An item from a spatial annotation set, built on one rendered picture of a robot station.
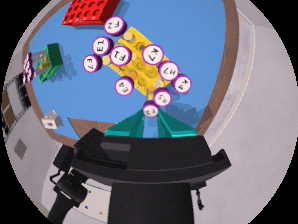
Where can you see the green tube rack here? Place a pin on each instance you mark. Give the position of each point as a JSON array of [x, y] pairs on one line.
[[55, 59]]

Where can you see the red rack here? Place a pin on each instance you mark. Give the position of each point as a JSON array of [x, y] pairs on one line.
[[104, 12]]

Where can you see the blue bench mat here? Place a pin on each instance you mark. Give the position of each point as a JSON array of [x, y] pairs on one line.
[[190, 32]]

